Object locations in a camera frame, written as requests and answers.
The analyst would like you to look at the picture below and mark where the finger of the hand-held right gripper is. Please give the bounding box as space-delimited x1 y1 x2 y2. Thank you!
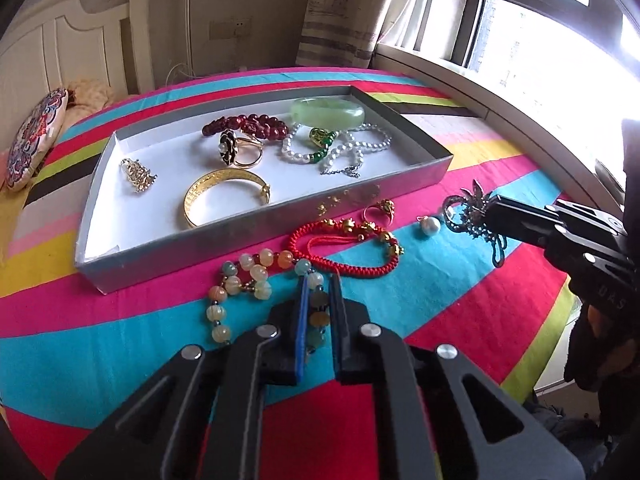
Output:
486 212 632 274
487 195 627 237

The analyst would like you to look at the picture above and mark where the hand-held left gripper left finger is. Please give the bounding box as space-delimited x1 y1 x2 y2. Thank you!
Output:
55 272 311 480

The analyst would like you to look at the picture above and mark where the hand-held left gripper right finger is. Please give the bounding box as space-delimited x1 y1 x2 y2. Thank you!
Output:
327 272 586 480

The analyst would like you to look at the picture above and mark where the silver butterfly brooch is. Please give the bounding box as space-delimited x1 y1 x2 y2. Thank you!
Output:
441 181 509 267

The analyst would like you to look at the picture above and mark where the pale agate bead bracelet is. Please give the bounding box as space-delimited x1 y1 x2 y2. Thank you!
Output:
205 251 332 356

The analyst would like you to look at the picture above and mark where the plain gold bangle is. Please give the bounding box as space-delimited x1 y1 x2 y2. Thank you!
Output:
182 168 272 231

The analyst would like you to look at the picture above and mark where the white pearl necklace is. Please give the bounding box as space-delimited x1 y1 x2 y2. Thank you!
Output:
280 122 394 178

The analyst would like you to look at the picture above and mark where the gold flower cuff ring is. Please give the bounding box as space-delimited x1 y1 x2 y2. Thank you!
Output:
216 129 264 169

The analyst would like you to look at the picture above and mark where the dark red bead bracelet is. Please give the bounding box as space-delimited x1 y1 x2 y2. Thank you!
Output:
220 115 292 142

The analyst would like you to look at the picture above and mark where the silver cardboard tray box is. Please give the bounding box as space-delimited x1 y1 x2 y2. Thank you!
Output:
75 85 455 295

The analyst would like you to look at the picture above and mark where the green jade bangle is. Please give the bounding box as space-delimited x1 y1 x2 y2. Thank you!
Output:
291 97 367 128

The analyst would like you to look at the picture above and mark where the gold filigree brooch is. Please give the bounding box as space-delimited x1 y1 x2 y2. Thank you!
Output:
119 157 159 194

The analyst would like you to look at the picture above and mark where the person's right hand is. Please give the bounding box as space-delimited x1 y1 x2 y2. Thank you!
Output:
564 305 640 392

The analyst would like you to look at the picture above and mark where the single pearl pendant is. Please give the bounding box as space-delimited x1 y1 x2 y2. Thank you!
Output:
416 214 443 237

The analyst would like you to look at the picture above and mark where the grey cloth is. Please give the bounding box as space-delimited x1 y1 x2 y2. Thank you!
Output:
530 387 621 466

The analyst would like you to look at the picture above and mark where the patterned beige curtain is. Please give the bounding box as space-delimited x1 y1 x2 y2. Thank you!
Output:
296 0 441 68

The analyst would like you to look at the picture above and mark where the orange knitted blanket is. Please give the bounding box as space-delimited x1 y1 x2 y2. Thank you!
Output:
65 79 117 126

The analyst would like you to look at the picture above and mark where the thin white pole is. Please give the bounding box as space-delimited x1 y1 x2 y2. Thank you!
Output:
185 0 194 78

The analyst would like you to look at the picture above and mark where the round embroidered cushion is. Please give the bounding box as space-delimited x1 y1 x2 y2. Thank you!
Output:
5 87 69 192

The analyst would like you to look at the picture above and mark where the white wooden headboard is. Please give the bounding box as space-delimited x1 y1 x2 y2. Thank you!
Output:
0 0 156 126

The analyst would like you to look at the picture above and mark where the red braided cord bracelet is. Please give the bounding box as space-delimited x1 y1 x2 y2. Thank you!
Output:
288 216 407 279

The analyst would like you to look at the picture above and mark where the window with dark frame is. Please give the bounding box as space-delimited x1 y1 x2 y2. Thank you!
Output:
375 0 640 211

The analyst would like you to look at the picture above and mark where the white wall outlet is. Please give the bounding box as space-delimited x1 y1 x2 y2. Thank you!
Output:
209 17 252 40

